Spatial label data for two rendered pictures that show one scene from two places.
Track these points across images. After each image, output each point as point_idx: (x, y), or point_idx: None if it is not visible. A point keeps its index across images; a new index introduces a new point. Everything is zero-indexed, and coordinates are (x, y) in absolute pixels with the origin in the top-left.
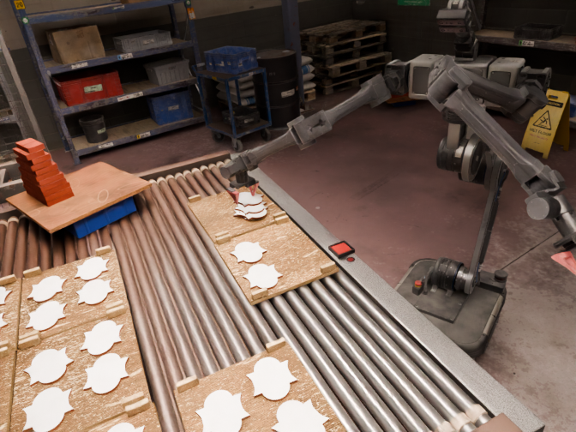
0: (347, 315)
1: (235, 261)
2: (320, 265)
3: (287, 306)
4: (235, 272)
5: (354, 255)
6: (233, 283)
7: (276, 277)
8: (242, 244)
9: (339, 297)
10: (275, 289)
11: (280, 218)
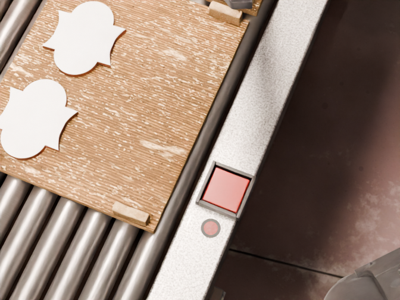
0: None
1: (46, 38)
2: (137, 191)
3: (0, 215)
4: (19, 62)
5: (230, 225)
6: (0, 80)
7: (44, 144)
8: (96, 9)
9: (86, 283)
10: (18, 165)
11: (221, 9)
